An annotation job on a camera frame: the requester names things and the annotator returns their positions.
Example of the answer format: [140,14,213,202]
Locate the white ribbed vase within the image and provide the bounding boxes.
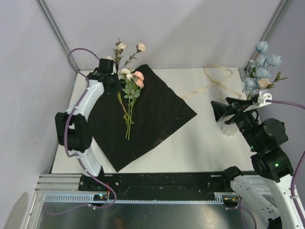
[221,123,239,137]

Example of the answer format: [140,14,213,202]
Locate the aluminium frame rails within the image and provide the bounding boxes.
[35,68,296,229]

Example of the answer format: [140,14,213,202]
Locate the cream small rose spray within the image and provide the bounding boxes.
[106,38,146,70]

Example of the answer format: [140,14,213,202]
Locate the blue and pink flower bouquet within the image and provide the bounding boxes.
[118,68,144,140]

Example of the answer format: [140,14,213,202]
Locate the blue flower stem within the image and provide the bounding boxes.
[242,41,283,95]

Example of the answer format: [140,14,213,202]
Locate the single peach rose stem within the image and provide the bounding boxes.
[246,71,289,101]

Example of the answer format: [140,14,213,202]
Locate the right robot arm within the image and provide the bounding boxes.
[211,93,305,229]

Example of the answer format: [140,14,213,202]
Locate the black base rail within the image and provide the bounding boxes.
[78,167,242,202]

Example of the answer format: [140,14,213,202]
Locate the cream ribbon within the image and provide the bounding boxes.
[182,64,242,99]

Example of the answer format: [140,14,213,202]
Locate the black wrapping paper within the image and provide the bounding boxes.
[88,64,197,172]

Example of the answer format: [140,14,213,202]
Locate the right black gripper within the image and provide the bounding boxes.
[209,96,260,149]

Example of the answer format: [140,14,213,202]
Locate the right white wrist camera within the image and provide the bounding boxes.
[244,90,273,112]

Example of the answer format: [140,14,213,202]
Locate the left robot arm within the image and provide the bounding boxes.
[55,59,120,191]

